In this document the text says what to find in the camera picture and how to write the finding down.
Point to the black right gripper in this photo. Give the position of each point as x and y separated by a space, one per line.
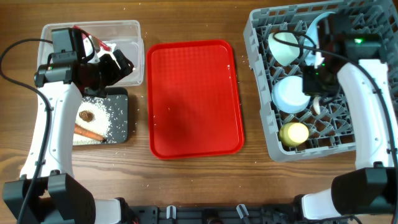
308 88

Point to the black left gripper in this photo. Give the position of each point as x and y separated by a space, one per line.
114 73

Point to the white plastic spoon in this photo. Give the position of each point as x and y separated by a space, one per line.
316 105

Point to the red snack wrapper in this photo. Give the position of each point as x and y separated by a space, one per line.
104 45

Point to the light blue bowl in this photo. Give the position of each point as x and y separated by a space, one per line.
288 95

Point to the brown food scrap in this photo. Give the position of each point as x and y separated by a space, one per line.
86 116

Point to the light blue plate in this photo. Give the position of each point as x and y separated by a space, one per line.
315 58

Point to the green bowl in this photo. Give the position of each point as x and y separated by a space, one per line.
283 54

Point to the white rice pile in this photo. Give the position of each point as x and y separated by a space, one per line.
102 118

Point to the orange carrot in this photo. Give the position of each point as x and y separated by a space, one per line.
88 134

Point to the yellow cup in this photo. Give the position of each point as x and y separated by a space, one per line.
293 134

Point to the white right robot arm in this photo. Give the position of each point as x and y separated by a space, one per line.
355 64

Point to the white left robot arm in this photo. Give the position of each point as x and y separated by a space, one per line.
46 191

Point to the grey-blue dishwasher rack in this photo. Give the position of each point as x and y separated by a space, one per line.
331 131

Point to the black tray bin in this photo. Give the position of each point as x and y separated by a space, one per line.
118 124

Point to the clear plastic bin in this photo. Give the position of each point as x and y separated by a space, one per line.
123 35

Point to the red plastic tray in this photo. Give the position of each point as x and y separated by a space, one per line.
193 101

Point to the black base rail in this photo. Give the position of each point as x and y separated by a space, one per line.
241 213

